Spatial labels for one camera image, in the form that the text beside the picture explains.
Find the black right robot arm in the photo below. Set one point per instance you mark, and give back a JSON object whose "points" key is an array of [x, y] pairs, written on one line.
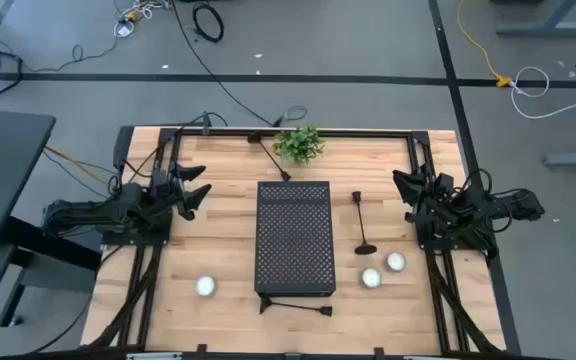
{"points": [[518, 206]]}

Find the grey desk foot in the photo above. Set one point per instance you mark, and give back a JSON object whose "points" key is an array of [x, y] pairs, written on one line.
{"points": [[543, 29], [575, 159]]}

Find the black candlestick holder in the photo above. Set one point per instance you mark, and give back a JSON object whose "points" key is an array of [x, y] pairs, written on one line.
{"points": [[361, 225], [268, 152], [293, 305]]}

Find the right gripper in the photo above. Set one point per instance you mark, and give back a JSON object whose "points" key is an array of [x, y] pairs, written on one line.
{"points": [[435, 200]]}

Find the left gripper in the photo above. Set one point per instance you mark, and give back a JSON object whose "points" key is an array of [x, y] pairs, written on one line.
{"points": [[165, 192]]}

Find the blue patterned candle tin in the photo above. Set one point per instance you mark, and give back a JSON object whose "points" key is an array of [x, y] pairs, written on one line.
{"points": [[371, 278], [396, 261]]}

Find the dark grey desk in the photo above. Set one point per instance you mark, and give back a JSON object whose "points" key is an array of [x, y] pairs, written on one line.
{"points": [[3, 170]]}

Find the green plant in white pot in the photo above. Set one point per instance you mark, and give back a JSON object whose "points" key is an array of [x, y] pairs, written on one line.
{"points": [[298, 144]]}

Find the maroon leaf patterned candle tin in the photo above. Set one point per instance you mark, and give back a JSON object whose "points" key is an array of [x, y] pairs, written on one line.
{"points": [[205, 286]]}

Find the black perforated metal shelf riser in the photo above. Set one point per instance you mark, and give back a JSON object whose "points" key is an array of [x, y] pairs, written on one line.
{"points": [[295, 240]]}

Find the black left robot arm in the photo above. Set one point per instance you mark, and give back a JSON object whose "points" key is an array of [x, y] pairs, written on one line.
{"points": [[88, 215]]}

